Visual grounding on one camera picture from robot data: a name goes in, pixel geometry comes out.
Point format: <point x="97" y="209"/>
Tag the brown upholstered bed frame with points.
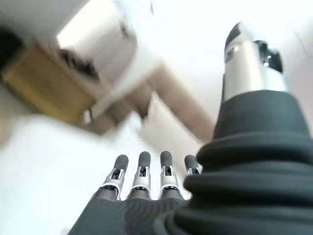
<point x="176" y="93"/>

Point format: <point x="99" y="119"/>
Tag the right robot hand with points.
<point x="244" y="183"/>

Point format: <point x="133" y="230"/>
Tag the wooden bedside table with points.
<point x="44" y="85"/>

